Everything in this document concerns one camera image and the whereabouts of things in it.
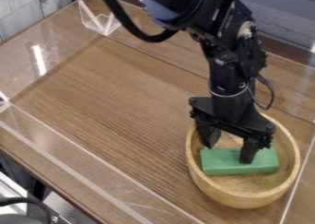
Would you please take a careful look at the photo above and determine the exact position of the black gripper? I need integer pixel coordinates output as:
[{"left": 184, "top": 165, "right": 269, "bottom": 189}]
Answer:
[{"left": 188, "top": 92, "right": 277, "bottom": 164}]

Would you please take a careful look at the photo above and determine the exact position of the green rectangular block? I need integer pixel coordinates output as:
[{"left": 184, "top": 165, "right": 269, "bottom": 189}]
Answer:
[{"left": 199, "top": 148, "right": 279, "bottom": 176}]

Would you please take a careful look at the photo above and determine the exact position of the brown wooden bowl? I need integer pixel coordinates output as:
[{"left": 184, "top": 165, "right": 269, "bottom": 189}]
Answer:
[{"left": 186, "top": 115, "right": 302, "bottom": 209}]

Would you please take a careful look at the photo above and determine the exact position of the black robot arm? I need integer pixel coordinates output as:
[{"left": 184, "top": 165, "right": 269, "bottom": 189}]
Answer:
[{"left": 139, "top": 0, "right": 277, "bottom": 164}]

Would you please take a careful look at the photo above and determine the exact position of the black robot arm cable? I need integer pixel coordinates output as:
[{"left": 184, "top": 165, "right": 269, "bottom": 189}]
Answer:
[{"left": 94, "top": 0, "right": 180, "bottom": 43}]

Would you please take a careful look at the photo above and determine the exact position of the black metal table bracket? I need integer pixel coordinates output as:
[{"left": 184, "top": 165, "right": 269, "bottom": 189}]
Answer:
[{"left": 27, "top": 202, "right": 74, "bottom": 224}]

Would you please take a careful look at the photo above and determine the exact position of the black cable lower left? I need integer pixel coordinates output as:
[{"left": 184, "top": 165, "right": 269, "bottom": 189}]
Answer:
[{"left": 0, "top": 196, "right": 56, "bottom": 224}]

